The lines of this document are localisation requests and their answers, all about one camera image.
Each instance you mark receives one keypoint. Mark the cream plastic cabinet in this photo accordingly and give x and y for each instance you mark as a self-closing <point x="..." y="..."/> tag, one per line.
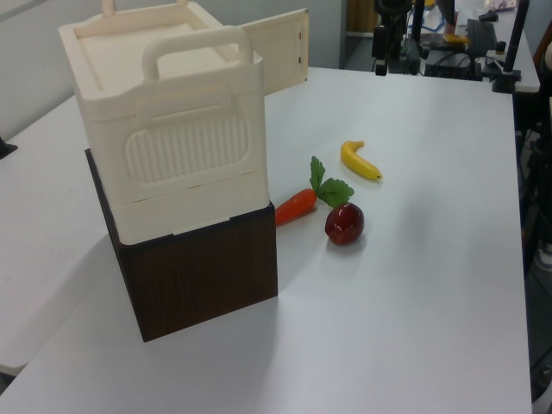
<point x="172" y="129"/>

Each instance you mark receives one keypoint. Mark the yellow flat object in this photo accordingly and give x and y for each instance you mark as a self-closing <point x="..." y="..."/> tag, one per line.
<point x="456" y="39"/>

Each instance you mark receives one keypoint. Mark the cream cabinet door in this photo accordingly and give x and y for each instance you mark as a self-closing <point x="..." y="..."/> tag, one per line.
<point x="280" y="52"/>

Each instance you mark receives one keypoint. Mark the dark brown wooden box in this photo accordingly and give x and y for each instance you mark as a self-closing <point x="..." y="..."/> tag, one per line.
<point x="202" y="276"/>

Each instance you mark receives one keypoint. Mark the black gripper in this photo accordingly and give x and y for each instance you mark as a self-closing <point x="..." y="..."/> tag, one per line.
<point x="379" y="42"/>

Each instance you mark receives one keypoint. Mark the yellow toy banana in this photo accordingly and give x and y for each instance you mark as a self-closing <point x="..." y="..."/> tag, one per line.
<point x="355" y="161"/>

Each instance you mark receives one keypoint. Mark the black pole with clamp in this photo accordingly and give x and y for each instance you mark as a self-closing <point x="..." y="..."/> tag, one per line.
<point x="515" y="39"/>

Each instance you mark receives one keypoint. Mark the black object at table edge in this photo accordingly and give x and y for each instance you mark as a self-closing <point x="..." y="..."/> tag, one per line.
<point x="6" y="148"/>

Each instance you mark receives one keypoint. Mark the black electronics box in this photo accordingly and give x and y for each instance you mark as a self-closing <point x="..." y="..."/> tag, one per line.
<point x="453" y="67"/>

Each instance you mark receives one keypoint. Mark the black computer mouse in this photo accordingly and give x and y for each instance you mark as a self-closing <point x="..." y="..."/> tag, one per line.
<point x="488" y="16"/>

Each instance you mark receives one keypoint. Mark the orange toy carrot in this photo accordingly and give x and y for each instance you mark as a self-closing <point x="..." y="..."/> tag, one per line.
<point x="295" y="207"/>

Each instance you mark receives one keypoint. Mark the red toy apple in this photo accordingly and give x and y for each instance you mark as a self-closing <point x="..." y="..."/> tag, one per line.
<point x="344" y="224"/>

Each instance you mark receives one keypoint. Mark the black thin pole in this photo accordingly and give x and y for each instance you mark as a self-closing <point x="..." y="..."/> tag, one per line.
<point x="417" y="21"/>

